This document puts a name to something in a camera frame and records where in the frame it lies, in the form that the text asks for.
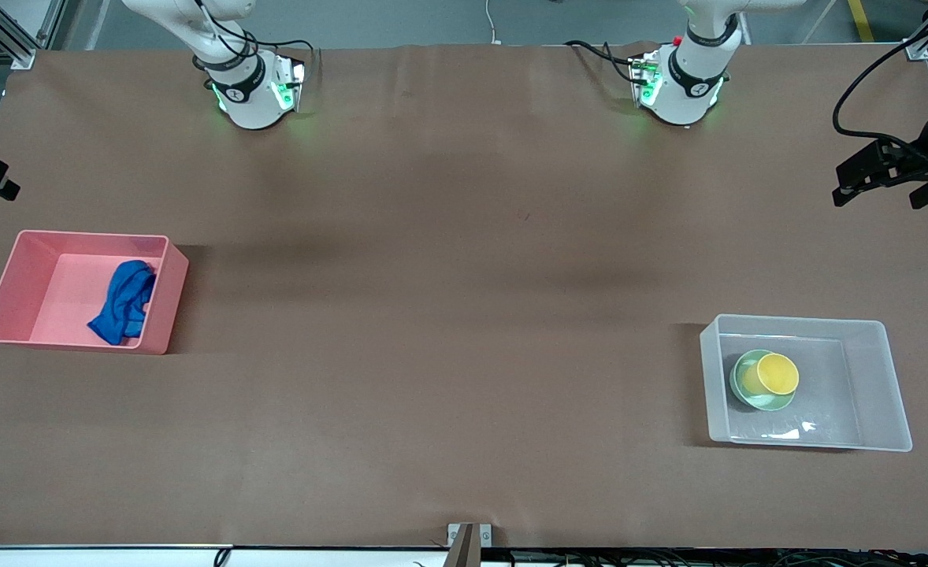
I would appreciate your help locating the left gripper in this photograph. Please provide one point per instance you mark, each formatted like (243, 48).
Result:
(911, 160)

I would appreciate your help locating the blue cloth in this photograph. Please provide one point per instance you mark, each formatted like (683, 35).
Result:
(124, 303)

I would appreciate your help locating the yellow plastic cup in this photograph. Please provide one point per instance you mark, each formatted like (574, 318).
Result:
(777, 374)

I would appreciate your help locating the mint green bowl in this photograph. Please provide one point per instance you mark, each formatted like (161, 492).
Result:
(771, 403)

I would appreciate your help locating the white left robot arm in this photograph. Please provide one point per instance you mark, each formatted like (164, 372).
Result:
(681, 90)

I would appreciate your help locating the clear plastic storage box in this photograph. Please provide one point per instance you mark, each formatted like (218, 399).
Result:
(874, 386)

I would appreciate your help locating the pink plastic bin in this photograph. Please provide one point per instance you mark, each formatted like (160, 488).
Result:
(54, 291)

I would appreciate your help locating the brown table cover sheet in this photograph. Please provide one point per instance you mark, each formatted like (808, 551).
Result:
(464, 354)

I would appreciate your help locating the grey metal table bracket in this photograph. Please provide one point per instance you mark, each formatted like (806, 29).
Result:
(468, 543)

